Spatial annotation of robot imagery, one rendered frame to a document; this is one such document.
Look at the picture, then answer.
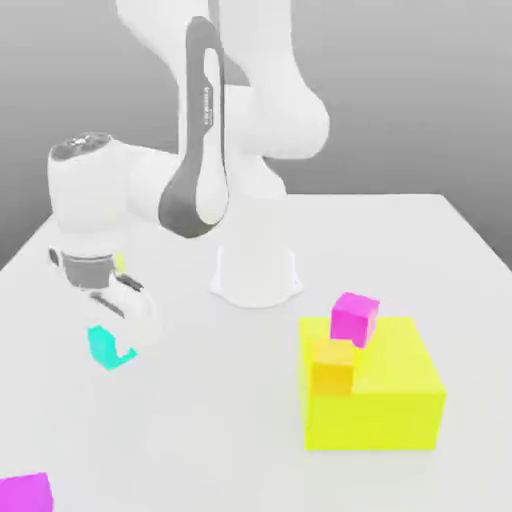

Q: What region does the large magenta box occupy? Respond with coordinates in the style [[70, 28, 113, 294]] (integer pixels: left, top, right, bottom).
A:
[[0, 472, 54, 512]]

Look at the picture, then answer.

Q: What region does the small cyan cube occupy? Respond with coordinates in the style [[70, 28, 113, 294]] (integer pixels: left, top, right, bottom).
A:
[[87, 324, 139, 372]]

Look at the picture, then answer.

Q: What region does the small orange cube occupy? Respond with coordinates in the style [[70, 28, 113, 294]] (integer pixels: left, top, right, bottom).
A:
[[310, 338, 356, 397]]

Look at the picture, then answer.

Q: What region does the small magenta cube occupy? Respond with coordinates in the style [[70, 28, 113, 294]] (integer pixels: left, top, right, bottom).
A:
[[329, 291, 381, 350]]

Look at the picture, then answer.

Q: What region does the large yellow box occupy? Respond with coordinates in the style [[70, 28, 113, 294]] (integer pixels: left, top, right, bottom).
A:
[[297, 316, 448, 452]]

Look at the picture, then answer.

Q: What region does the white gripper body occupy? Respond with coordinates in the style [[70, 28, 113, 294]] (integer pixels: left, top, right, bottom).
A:
[[81, 274, 162, 353]]

